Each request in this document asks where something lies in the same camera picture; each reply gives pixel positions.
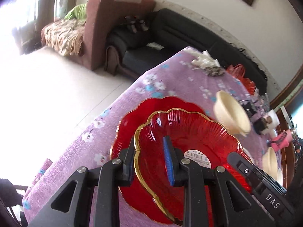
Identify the black tin can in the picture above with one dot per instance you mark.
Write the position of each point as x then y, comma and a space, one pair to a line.
249, 108

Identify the beige bowl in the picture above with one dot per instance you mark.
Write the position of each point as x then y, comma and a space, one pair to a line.
230, 113
269, 163

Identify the wooden radiator cabinet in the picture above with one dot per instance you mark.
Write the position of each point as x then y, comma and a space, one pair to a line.
288, 164

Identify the red plastic bag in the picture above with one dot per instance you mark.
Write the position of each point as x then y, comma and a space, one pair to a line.
238, 72

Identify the pink knitted thermos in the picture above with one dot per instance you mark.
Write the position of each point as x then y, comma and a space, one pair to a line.
282, 140

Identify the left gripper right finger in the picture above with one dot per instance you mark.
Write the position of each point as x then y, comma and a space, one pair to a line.
211, 195

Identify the patterned blanket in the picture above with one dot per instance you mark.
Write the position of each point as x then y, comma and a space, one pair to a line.
65, 36

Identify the black sofa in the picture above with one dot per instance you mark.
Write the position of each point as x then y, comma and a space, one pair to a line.
138, 45

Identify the green cushion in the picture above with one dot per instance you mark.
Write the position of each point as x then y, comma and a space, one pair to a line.
78, 12

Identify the purple floral tablecloth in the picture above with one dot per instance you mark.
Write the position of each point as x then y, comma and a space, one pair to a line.
175, 81

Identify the white plastic jar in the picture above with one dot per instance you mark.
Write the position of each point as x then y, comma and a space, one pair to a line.
272, 121

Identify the dark jar with cork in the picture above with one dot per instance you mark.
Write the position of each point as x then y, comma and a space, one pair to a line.
262, 124

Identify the maroon armchair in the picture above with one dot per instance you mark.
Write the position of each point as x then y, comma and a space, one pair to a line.
102, 17

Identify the large white bowl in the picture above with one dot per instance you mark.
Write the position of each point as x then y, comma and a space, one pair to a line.
279, 178

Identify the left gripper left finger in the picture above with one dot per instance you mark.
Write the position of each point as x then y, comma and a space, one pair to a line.
71, 203

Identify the red glass plate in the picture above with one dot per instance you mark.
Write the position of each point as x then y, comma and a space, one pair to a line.
204, 141
135, 195

